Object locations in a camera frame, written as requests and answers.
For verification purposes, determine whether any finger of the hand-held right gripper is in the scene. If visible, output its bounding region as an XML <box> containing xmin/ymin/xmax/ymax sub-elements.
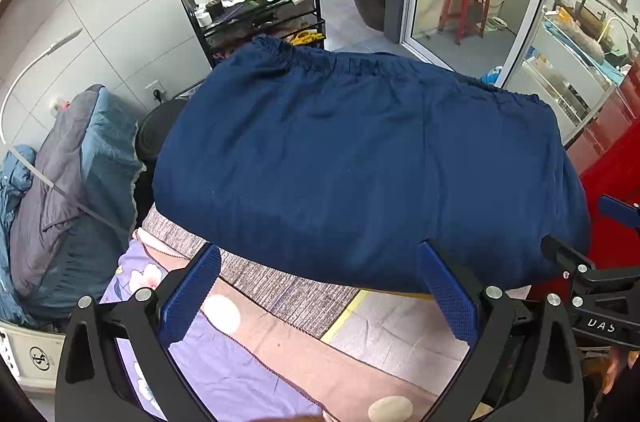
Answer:
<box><xmin>540</xmin><ymin>235</ymin><xmax>640</xmax><ymax>298</ymax></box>
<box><xmin>597</xmin><ymin>193</ymin><xmax>640</xmax><ymax>233</ymax></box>

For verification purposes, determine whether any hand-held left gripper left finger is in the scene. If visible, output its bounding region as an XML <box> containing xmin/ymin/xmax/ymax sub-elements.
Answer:
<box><xmin>54</xmin><ymin>243</ymin><xmax>223</xmax><ymax>422</ymax></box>

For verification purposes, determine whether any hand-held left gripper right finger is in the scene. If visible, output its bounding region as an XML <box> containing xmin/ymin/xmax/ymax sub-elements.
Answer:
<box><xmin>416</xmin><ymin>239</ymin><xmax>586</xmax><ymax>422</ymax></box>

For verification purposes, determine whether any navy blue padded jacket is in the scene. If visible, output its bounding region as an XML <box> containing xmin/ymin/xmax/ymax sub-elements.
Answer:
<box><xmin>152</xmin><ymin>35</ymin><xmax>593</xmax><ymax>295</ymax></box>

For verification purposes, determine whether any person's right hand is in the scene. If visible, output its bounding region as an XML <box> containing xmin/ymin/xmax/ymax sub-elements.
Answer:
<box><xmin>582</xmin><ymin>344</ymin><xmax>640</xmax><ymax>403</ymax></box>

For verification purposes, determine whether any pale mat with yellow border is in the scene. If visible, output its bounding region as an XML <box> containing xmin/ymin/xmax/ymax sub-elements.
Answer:
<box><xmin>320</xmin><ymin>289</ymin><xmax>473</xmax><ymax>368</ymax></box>

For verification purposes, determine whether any red cabinet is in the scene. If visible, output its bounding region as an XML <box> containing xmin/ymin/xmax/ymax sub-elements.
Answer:
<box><xmin>562</xmin><ymin>62</ymin><xmax>640</xmax><ymax>273</ymax></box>

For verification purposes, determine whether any grey striped blanket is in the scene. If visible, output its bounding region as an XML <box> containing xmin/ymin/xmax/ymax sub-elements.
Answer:
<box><xmin>132</xmin><ymin>205</ymin><xmax>371</xmax><ymax>340</ymax></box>

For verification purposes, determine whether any purple floral bed sheet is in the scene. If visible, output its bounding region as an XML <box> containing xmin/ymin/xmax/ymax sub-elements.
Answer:
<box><xmin>97</xmin><ymin>212</ymin><xmax>481</xmax><ymax>422</ymax></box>

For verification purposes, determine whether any grey teal quilted jacket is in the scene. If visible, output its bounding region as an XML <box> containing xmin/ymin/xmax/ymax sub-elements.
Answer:
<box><xmin>0</xmin><ymin>85</ymin><xmax>146</xmax><ymax>328</ymax></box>

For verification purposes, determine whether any glass display counter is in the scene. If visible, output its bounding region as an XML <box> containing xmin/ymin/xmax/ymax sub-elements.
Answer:
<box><xmin>517</xmin><ymin>10</ymin><xmax>628</xmax><ymax>143</ymax></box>

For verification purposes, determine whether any black round stool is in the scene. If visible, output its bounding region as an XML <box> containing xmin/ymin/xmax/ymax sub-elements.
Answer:
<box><xmin>135</xmin><ymin>97</ymin><xmax>188</xmax><ymax>163</ymax></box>

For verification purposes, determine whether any white beauty machine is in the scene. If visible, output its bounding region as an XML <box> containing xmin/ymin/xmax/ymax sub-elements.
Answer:
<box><xmin>0</xmin><ymin>319</ymin><xmax>68</xmax><ymax>403</ymax></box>

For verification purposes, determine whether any black metal trolley cart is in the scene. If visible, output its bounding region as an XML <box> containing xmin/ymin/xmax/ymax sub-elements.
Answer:
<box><xmin>176</xmin><ymin>0</ymin><xmax>328</xmax><ymax>68</ymax></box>

